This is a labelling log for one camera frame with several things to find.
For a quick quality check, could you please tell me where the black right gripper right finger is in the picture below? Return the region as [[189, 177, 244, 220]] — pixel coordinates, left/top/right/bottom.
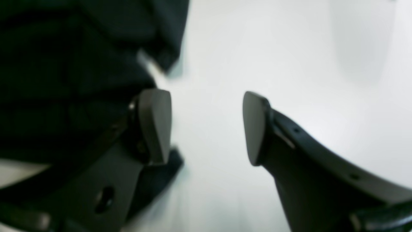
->
[[242, 91, 412, 232]]

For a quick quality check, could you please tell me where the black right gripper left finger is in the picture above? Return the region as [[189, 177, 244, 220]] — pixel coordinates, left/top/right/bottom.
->
[[1, 89, 184, 232]]

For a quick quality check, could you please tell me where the black long-sleeve t-shirt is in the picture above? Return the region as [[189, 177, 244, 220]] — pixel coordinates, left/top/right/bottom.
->
[[0, 0, 190, 165]]

